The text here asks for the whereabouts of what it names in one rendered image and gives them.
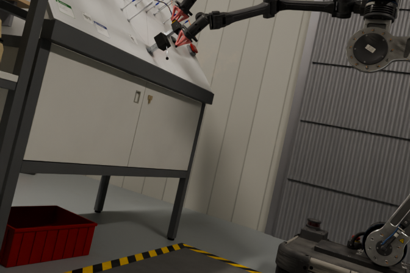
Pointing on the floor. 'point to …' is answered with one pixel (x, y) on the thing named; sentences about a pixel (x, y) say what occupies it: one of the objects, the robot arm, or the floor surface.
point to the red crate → (44, 235)
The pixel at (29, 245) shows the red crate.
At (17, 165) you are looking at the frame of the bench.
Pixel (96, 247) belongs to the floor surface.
